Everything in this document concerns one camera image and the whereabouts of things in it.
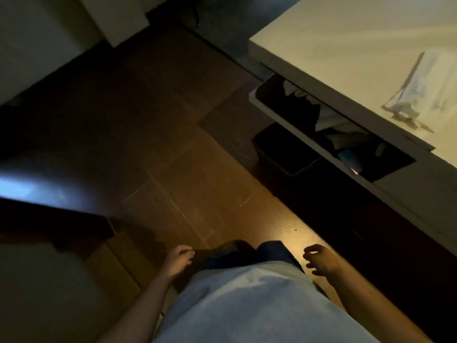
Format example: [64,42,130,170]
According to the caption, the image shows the person's right hand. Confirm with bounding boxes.
[303,244,346,279]

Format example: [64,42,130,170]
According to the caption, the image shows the person's left hand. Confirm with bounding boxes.
[159,245,196,283]

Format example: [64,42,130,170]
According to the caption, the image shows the person's left forearm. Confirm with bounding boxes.
[96,274,175,343]

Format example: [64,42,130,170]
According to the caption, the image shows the person's right forearm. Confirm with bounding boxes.
[327,262,434,343]

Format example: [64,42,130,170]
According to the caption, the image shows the dark blue trousers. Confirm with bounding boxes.
[194,240,305,273]

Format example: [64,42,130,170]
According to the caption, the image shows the white t-shirt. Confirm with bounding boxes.
[153,261,381,343]

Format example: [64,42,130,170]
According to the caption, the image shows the blue packet in drawer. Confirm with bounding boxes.
[337,149,364,175]

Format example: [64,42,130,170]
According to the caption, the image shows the black waste bin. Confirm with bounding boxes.
[252,122,323,176]

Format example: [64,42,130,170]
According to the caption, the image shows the open white desk drawer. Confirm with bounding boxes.
[249,74,417,184]

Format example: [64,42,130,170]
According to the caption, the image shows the white papers in drawer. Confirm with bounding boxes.
[314,103,370,148]

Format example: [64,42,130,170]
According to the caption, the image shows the dark cloth in drawer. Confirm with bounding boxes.
[258,76,322,134]

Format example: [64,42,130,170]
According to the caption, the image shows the white desk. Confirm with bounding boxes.
[248,0,457,256]

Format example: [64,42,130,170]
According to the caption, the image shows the clear plastic bag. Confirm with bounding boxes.
[381,49,457,134]

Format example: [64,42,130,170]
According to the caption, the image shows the white cabinet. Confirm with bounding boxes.
[77,0,170,48]

